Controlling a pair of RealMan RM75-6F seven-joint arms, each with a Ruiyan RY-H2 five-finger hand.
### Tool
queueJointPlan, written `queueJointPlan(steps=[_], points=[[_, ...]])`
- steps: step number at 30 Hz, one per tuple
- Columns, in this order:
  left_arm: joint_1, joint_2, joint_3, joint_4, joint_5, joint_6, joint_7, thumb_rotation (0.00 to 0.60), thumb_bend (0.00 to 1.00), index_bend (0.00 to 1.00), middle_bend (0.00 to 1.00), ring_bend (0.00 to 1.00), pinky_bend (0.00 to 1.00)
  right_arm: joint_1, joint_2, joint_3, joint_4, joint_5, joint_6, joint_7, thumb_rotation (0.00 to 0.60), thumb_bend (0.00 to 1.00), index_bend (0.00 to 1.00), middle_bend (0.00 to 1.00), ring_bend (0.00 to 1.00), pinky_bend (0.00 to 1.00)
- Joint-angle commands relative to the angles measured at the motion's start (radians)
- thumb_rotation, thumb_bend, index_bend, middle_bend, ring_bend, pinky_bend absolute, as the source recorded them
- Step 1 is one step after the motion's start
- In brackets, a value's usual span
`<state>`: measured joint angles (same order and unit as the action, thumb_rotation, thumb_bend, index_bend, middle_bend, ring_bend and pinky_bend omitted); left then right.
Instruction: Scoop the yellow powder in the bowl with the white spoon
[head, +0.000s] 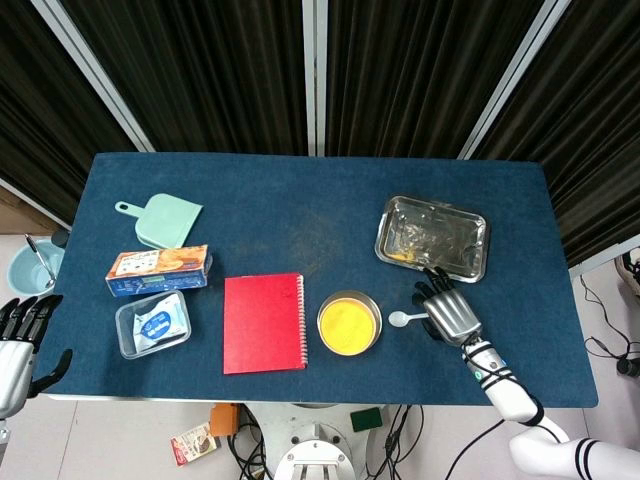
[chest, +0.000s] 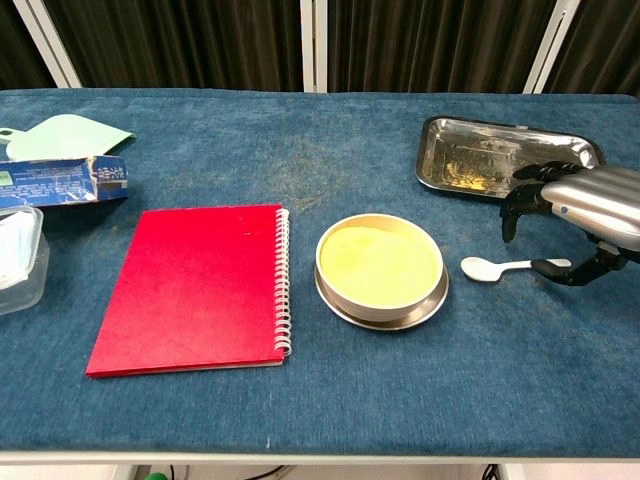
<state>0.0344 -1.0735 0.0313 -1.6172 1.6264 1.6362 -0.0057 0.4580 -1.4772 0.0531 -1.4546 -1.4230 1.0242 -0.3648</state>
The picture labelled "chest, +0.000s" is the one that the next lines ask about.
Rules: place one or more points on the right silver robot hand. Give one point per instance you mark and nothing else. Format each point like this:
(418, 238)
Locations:
(600, 200)

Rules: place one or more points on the white plastic spoon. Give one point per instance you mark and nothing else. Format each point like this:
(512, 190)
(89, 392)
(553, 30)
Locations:
(472, 267)

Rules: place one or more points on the yellow powder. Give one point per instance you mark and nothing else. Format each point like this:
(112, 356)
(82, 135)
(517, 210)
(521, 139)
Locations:
(380, 260)

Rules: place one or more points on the rectangular metal tray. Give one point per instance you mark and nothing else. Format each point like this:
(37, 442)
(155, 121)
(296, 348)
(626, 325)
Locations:
(465, 150)

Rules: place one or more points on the yellow metal-rimmed bowl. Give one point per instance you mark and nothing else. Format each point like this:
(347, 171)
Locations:
(380, 314)

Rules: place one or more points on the clear plastic food container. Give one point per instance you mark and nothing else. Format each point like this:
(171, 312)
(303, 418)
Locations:
(22, 297)

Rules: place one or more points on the black pleated curtain panel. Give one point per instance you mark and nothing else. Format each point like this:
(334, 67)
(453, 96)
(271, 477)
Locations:
(190, 40)
(15, 45)
(605, 45)
(430, 40)

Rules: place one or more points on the blue table cloth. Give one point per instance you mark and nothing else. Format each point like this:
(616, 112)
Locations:
(350, 400)

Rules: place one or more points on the red spiral notebook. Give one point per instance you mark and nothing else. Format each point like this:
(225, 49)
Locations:
(190, 290)

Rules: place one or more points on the mint green plastic dustpan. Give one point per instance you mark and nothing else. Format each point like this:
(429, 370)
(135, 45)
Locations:
(65, 137)

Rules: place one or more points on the blue cracker box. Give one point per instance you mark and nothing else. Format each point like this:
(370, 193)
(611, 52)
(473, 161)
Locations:
(50, 180)

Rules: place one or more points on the white aluminium partition post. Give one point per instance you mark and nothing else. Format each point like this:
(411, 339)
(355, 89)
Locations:
(552, 45)
(47, 45)
(314, 45)

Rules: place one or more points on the white table frame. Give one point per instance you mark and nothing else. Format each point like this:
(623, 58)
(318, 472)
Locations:
(320, 462)

